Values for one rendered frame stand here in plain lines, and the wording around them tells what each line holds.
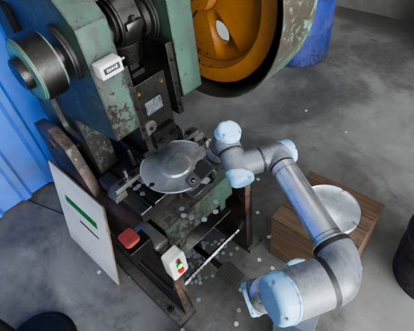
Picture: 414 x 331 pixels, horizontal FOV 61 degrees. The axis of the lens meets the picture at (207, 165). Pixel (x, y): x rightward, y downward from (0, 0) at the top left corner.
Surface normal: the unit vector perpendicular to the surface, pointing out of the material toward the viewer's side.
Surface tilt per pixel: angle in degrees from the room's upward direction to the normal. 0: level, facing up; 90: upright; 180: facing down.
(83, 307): 0
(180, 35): 90
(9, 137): 90
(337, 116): 0
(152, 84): 90
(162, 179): 0
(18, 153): 90
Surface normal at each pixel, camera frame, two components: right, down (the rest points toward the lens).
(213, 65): -0.47, -0.46
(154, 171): -0.11, -0.69
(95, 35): 0.72, 0.45
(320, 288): 0.05, -0.28
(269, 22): -0.69, 0.58
